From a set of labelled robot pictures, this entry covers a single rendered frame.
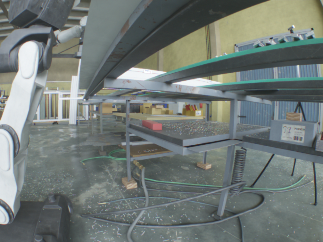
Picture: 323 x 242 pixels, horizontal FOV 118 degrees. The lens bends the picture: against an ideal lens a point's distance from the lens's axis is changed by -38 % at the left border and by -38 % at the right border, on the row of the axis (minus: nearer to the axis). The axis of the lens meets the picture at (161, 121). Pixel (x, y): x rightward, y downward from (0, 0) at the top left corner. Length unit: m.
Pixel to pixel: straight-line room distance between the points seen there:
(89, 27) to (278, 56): 0.34
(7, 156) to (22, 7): 0.54
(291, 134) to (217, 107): 7.34
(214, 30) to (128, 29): 8.93
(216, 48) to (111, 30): 8.38
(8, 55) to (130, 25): 0.59
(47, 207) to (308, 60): 1.13
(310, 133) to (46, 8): 1.16
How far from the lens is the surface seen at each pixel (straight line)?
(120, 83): 0.53
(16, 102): 0.67
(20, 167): 0.83
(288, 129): 0.80
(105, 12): 0.24
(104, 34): 0.31
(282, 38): 0.34
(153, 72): 0.87
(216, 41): 8.79
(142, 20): 0.20
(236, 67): 0.37
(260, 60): 0.35
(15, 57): 0.70
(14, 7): 0.78
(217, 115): 8.01
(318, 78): 0.66
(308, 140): 0.79
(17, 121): 0.67
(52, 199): 0.99
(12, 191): 0.79
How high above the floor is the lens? 0.73
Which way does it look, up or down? 5 degrees down
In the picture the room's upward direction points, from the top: 1 degrees clockwise
